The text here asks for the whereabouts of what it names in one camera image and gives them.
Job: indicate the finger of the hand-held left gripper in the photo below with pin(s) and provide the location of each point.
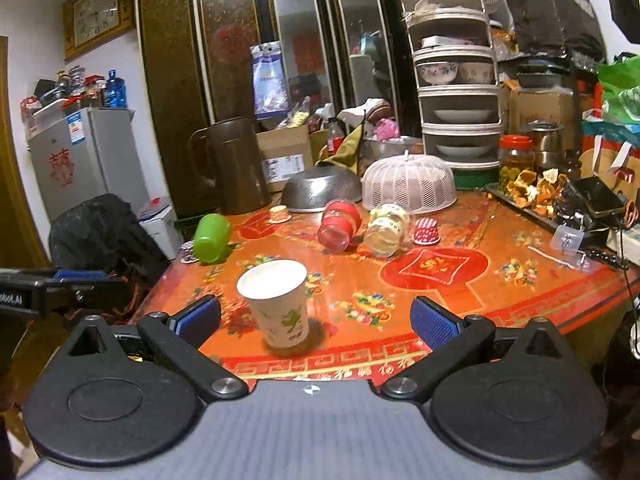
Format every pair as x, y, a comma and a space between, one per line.
80, 276

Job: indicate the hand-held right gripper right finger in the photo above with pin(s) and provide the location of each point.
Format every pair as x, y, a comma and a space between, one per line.
433, 323

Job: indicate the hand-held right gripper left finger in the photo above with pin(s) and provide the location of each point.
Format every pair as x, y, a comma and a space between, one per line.
199, 318

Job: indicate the white paper cup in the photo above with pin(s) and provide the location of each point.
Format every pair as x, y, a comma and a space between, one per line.
276, 305

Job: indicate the small purple patterned cup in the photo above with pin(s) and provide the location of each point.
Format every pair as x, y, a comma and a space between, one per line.
188, 253

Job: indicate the green plastic cup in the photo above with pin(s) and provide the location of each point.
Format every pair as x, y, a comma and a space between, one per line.
212, 237

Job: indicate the red patterned small cup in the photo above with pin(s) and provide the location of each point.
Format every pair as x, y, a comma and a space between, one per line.
425, 231

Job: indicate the small pale paper cup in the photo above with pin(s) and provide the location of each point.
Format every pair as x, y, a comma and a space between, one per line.
279, 214

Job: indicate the black backpack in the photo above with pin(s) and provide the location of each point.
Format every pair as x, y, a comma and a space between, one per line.
100, 235

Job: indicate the white carton box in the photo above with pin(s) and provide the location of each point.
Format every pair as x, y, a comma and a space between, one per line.
160, 227

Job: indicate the clear glass jar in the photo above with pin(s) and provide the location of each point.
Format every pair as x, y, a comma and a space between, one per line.
386, 230

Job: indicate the grey refrigerator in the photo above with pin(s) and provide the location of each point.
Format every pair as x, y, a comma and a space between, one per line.
85, 160

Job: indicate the red glass jar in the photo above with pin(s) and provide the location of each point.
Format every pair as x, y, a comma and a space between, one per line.
338, 225

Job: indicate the white mesh food cover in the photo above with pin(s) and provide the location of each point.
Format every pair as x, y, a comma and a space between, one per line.
407, 180

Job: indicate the brown plastic pitcher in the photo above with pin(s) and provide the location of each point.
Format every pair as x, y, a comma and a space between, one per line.
240, 165

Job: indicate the small clear plastic box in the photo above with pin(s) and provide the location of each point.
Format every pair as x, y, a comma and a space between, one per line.
567, 239

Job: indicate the tray of dried orange peels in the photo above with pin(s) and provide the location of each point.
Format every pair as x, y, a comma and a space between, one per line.
535, 192

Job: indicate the metal colander bowl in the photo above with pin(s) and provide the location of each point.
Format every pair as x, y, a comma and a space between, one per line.
320, 190

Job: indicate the metal pot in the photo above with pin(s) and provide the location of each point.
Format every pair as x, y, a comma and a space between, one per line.
390, 152

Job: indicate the pickle jar with red lid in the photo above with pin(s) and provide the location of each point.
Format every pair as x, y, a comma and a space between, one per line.
515, 165

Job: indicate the cardboard box with label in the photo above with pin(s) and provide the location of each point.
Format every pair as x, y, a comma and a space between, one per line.
285, 157

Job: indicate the blue water bottle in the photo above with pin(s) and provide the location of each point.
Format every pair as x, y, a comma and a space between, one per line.
115, 91

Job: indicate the olive cloth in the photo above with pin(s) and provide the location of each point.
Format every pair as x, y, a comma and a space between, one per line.
345, 152

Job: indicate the pink cloth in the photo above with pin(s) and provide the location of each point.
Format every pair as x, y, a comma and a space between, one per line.
387, 130

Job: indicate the red drink bottle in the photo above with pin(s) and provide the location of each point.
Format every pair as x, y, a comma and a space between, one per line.
336, 137

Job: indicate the large cardboard box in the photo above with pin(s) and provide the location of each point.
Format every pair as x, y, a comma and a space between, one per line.
540, 107

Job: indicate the white stacked dish rack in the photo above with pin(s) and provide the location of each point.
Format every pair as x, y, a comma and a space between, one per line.
457, 80

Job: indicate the blue and white bag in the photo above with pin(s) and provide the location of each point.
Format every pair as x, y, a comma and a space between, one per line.
270, 80

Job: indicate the dark wardrobe with mirrors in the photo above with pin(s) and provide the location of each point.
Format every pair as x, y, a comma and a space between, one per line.
220, 60

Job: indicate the green plastic bag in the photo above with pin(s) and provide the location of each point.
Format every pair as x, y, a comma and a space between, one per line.
620, 85

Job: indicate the black cloth cover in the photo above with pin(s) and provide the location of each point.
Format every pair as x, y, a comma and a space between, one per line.
552, 10

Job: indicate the framed wall clock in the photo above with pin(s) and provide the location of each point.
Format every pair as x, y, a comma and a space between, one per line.
96, 14

